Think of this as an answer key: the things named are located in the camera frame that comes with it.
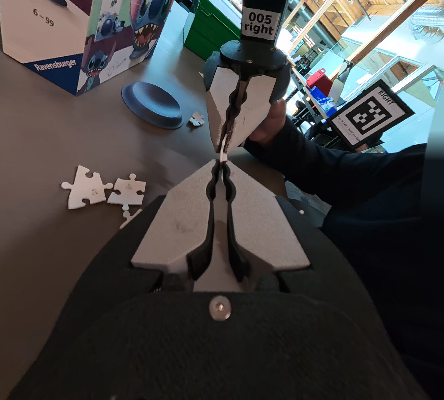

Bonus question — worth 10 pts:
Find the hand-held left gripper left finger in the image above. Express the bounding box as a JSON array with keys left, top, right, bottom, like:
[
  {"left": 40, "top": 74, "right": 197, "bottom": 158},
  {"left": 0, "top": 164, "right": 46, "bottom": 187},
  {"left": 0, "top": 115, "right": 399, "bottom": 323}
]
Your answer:
[{"left": 131, "top": 159, "right": 220, "bottom": 281}]

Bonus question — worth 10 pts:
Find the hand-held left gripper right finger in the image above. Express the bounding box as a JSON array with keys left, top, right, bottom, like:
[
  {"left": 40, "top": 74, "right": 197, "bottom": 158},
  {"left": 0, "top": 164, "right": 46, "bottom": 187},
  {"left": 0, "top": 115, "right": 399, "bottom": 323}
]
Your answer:
[{"left": 223, "top": 160, "right": 311, "bottom": 283}]

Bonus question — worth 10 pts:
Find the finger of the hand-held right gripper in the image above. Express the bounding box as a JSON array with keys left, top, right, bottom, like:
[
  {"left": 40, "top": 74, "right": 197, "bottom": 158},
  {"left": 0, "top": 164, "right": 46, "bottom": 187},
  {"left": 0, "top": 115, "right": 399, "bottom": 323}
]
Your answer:
[
  {"left": 225, "top": 74, "right": 278, "bottom": 151},
  {"left": 206, "top": 67, "right": 240, "bottom": 153}
]

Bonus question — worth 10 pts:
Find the person's right forearm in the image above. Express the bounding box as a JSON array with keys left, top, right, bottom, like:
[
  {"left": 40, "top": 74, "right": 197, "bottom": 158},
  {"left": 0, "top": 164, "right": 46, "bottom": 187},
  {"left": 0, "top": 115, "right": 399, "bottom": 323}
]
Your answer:
[{"left": 242, "top": 117, "right": 429, "bottom": 208}]

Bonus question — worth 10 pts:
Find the person's right hand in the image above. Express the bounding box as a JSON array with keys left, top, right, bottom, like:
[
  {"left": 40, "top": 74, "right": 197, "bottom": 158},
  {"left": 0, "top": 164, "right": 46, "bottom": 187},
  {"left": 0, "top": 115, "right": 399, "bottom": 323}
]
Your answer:
[{"left": 249, "top": 98, "right": 287, "bottom": 146}]

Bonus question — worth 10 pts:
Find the red container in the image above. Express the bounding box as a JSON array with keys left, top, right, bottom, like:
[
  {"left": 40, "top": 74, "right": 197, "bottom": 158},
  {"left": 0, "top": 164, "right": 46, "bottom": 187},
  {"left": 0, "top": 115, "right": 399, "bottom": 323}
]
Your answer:
[{"left": 305, "top": 68, "right": 335, "bottom": 95}]

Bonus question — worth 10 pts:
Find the blue crate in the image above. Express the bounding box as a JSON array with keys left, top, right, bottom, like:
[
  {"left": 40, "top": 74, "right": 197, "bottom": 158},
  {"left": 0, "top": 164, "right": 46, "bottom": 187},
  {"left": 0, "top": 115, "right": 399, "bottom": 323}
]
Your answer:
[{"left": 310, "top": 86, "right": 339, "bottom": 113}]

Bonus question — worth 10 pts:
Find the blue bowl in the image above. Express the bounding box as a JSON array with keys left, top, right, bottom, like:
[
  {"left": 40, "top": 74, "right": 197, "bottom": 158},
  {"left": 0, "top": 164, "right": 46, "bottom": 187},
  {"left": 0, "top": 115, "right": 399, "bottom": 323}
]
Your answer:
[{"left": 121, "top": 81, "right": 184, "bottom": 130}]

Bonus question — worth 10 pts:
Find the black white printed tag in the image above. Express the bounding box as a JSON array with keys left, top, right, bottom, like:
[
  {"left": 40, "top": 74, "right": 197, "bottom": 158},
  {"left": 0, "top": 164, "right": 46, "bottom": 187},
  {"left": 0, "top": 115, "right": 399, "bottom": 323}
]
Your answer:
[{"left": 326, "top": 79, "right": 416, "bottom": 150}]

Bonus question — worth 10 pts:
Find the person's dark-clothed torso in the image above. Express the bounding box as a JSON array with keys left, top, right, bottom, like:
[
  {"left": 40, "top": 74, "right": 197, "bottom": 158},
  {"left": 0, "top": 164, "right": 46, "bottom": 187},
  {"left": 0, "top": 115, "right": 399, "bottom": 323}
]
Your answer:
[{"left": 321, "top": 144, "right": 444, "bottom": 400}]

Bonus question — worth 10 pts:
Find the blue box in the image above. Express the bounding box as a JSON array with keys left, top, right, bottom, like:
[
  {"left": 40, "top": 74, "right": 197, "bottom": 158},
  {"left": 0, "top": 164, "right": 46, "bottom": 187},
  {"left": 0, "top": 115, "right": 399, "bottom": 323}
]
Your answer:
[{"left": 0, "top": 0, "right": 193, "bottom": 96}]

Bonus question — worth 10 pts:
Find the wooden post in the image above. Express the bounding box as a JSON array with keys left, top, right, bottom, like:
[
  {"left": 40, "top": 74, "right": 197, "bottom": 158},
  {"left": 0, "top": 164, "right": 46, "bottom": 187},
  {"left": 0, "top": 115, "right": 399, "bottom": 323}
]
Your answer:
[{"left": 330, "top": 0, "right": 444, "bottom": 82}]

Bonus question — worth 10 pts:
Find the silver ventilation duct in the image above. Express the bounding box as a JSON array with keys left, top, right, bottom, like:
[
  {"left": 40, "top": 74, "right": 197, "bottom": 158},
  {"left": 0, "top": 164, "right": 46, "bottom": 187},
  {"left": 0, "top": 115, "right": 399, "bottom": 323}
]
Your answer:
[{"left": 407, "top": 5, "right": 444, "bottom": 38}]

